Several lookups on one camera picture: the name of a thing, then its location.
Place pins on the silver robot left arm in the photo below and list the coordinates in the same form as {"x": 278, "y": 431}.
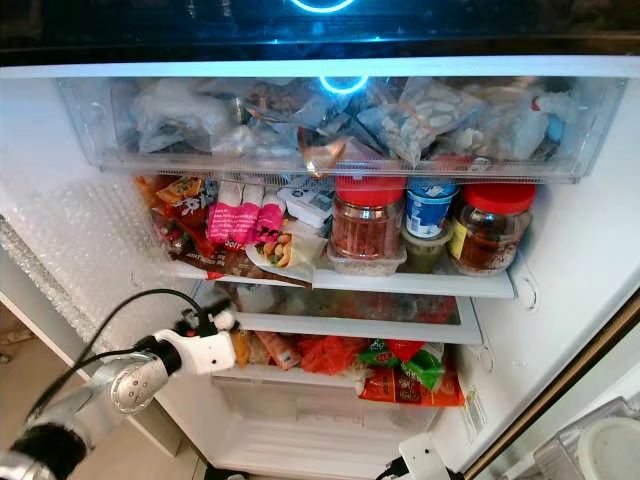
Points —
{"x": 120, "y": 385}

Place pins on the clear fridge shelf drawer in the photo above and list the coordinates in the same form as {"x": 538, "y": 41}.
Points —
{"x": 360, "y": 308}

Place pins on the clear plastic fridge drawer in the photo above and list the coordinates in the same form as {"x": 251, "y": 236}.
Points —
{"x": 95, "y": 145}

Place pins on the white fridge shelf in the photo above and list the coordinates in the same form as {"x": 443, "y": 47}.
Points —
{"x": 410, "y": 284}

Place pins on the black fridge white interior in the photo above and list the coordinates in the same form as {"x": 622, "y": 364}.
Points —
{"x": 570, "y": 260}

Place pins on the dark red snack packet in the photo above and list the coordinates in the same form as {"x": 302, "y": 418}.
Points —
{"x": 190, "y": 250}

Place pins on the brown sausage packet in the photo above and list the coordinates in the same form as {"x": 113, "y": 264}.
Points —
{"x": 275, "y": 348}

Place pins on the food packet with picture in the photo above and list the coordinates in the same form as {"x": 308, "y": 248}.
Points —
{"x": 285, "y": 250}

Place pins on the pink white snack packet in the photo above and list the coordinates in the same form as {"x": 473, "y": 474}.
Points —
{"x": 222, "y": 212}
{"x": 271, "y": 218}
{"x": 247, "y": 212}

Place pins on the orange mesh bag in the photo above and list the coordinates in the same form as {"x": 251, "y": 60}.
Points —
{"x": 325, "y": 353}

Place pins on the clear crisper drawer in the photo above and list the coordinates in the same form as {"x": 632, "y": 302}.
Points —
{"x": 300, "y": 405}

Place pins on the orange snack packet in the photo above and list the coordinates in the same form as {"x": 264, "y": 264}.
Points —
{"x": 180, "y": 192}

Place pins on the clear bubble wrap sheet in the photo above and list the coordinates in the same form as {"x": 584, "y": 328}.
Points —
{"x": 80, "y": 250}

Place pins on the small white tub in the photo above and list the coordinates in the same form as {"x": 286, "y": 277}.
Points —
{"x": 308, "y": 205}

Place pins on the clear plastic food box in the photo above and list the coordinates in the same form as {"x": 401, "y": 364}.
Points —
{"x": 365, "y": 266}

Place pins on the patterned floor rag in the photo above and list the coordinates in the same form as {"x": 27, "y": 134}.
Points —
{"x": 12, "y": 325}

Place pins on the green red snack bag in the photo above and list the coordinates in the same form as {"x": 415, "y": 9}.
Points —
{"x": 405, "y": 360}

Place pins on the clear bag frozen food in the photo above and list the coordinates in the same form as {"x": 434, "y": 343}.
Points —
{"x": 525, "y": 125}
{"x": 175, "y": 110}
{"x": 425, "y": 120}

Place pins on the orange printed packet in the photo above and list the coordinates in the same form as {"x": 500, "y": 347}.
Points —
{"x": 410, "y": 390}

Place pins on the small green lidded tub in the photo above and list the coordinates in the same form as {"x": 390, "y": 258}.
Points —
{"x": 426, "y": 253}

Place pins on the blue white yogurt cup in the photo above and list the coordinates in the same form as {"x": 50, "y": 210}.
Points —
{"x": 430, "y": 210}

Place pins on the red lid jar brown contents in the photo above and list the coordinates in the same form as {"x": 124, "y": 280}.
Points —
{"x": 495, "y": 232}

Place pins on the white round lid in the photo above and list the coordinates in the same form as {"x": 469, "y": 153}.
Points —
{"x": 610, "y": 448}

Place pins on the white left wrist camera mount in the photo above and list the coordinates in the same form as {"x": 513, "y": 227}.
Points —
{"x": 205, "y": 352}

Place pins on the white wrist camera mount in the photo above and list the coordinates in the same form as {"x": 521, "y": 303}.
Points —
{"x": 205, "y": 352}
{"x": 423, "y": 458}

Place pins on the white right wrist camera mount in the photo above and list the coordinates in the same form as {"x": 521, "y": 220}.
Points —
{"x": 423, "y": 458}

